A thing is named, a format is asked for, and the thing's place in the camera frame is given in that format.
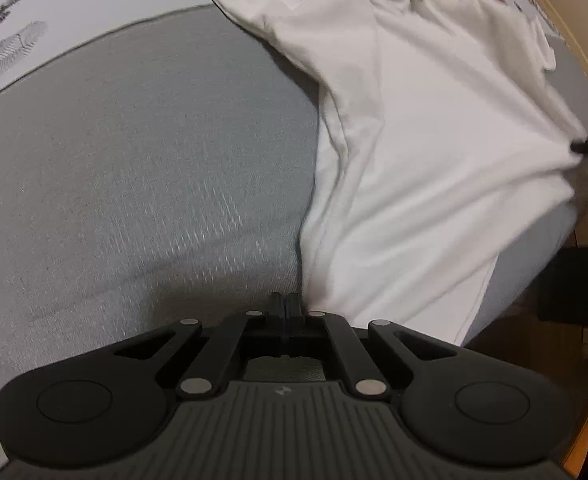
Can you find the dark bulky object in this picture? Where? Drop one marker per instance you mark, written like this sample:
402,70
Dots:
579,282

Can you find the grey deer print bed sheet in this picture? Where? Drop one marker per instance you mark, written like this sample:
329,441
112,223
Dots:
123,170

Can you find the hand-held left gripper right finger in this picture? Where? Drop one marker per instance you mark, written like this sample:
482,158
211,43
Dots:
294,321

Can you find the white t-shirt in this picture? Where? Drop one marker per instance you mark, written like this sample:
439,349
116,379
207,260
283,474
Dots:
424,135

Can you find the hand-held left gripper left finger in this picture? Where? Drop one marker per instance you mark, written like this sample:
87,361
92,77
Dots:
276,321

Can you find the wooden bed frame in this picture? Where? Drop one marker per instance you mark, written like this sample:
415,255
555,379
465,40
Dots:
581,15

